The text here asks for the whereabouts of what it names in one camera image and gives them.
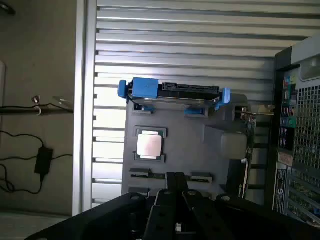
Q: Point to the black open PC case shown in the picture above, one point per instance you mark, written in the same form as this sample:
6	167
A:
305	140

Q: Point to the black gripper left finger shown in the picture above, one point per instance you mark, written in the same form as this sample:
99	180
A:
165	215

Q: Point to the grey plastic parts rack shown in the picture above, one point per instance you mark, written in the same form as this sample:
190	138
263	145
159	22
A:
185	140

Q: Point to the hard disk in blue caddy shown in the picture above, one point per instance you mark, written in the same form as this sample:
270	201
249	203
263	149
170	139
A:
145	87

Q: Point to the silver CPU chip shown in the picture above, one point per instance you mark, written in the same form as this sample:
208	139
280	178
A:
149	145

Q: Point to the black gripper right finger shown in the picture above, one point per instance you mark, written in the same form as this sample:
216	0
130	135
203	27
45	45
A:
197	212

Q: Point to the black power adapter brick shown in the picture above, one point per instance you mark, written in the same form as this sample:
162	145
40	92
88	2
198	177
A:
43	161

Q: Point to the green RAM stick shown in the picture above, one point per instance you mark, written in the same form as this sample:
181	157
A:
157	176

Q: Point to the graphics card with metal bracket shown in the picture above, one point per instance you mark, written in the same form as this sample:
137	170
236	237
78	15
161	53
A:
235	145

